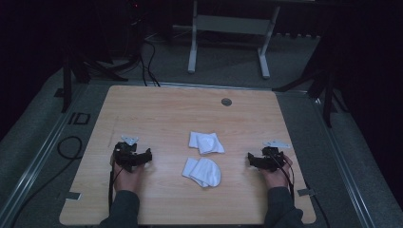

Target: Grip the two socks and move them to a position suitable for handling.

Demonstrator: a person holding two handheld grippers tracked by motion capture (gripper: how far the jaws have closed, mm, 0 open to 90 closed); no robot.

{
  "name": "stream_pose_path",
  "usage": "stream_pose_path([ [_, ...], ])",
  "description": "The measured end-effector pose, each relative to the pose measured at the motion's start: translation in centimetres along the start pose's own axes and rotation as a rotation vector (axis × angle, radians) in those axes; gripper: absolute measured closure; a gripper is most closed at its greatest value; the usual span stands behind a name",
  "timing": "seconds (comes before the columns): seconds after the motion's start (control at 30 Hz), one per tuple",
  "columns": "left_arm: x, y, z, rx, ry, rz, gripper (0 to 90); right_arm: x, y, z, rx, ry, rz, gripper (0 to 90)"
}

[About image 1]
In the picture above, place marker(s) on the white desk frame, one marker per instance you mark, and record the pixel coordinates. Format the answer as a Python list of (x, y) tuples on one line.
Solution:
[(233, 24)]

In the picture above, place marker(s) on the white sock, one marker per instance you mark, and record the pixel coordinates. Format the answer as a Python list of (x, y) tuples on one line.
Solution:
[(206, 143), (202, 172)]

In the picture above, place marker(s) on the grey table grommet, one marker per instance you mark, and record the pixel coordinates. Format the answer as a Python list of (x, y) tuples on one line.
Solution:
[(226, 102)]

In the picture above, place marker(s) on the person's right hand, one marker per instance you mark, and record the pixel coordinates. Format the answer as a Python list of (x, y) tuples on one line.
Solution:
[(277, 178)]

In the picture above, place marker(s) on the black metal stand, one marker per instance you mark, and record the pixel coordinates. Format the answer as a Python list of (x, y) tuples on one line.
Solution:
[(68, 82), (328, 91)]

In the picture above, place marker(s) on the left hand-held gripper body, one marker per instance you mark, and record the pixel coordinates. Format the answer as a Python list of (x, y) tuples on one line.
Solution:
[(126, 156)]

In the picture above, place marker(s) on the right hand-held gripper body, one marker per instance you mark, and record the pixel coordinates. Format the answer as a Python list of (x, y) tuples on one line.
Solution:
[(272, 158)]

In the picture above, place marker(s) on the person's left hand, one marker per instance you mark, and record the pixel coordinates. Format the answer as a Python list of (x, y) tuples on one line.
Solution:
[(126, 179)]

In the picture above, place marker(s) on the grey tape piece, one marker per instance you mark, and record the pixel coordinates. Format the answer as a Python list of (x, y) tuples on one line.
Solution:
[(306, 192), (73, 196)]

